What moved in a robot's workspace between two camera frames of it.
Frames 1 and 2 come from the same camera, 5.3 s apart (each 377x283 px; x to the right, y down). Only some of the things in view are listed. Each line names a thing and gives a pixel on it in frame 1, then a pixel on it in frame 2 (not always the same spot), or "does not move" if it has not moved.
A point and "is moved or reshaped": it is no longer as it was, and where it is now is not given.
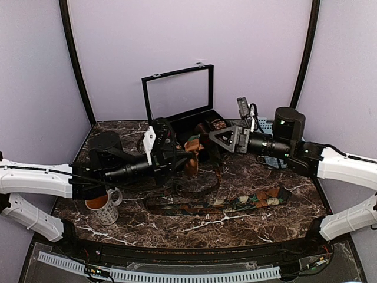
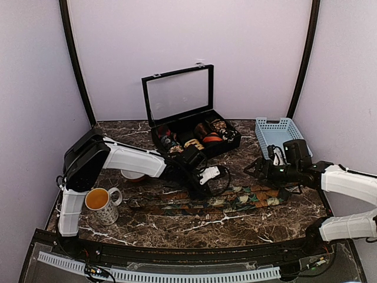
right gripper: x=242 y=147 to x=261 y=163
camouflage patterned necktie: x=269 y=197 is moved or reshaped
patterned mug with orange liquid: x=105 y=206 does not move
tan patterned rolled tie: x=218 y=124 does not move
